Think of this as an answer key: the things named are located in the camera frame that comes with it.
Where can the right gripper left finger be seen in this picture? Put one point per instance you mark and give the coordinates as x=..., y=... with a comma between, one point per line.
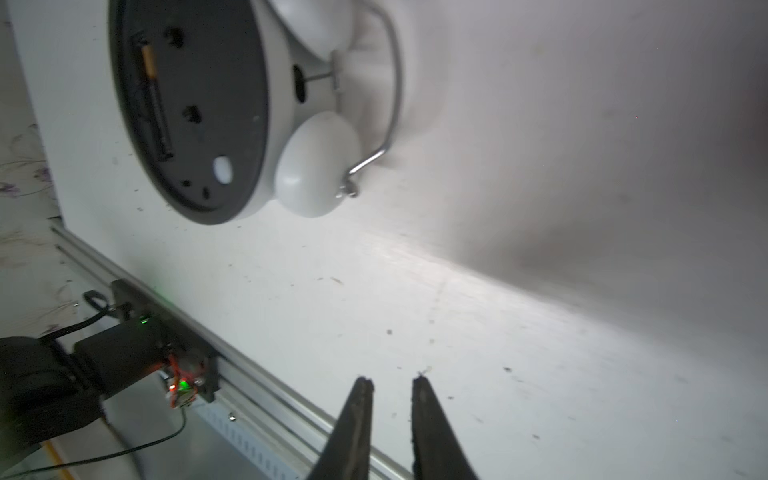
x=346, y=454

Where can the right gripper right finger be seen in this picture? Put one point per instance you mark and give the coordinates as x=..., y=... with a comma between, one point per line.
x=437, y=452

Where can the white twin bell alarm clock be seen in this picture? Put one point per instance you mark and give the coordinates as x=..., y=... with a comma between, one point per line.
x=232, y=104

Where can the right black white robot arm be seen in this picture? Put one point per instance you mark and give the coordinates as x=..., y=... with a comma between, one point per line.
x=47, y=392

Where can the aluminium mounting rail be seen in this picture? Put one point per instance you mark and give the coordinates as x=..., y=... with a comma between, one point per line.
x=277, y=430

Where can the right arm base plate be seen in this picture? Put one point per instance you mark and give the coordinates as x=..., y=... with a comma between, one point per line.
x=190, y=359

